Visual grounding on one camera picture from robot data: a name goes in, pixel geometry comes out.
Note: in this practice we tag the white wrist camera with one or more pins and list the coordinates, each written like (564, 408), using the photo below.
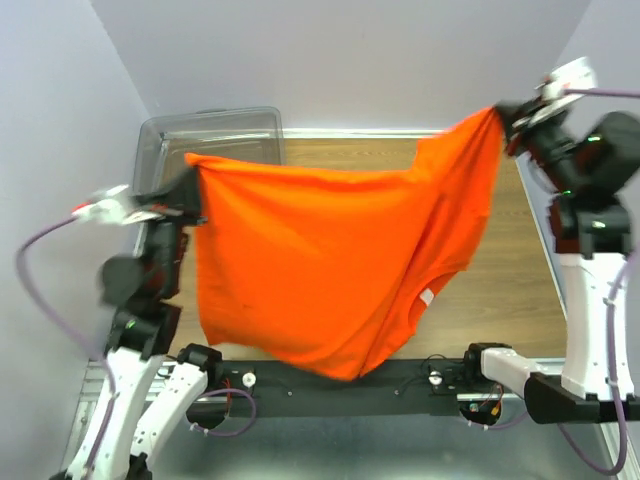
(554, 92)
(113, 206)

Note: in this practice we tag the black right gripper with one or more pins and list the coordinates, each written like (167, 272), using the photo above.
(515, 136)

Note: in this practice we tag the orange t shirt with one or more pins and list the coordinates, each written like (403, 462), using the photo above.
(330, 271)

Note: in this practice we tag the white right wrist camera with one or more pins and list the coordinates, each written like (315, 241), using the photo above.
(554, 92)

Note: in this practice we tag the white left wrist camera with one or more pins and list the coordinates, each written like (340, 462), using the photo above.
(113, 206)

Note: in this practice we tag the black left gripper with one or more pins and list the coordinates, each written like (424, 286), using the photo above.
(184, 193)

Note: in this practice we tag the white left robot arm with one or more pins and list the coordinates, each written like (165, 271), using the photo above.
(127, 432)

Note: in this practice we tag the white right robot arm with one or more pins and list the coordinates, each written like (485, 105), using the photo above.
(593, 238)

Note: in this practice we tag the clear plastic bin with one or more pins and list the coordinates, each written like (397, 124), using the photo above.
(249, 134)

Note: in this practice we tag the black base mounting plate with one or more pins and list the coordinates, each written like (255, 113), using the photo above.
(435, 386)

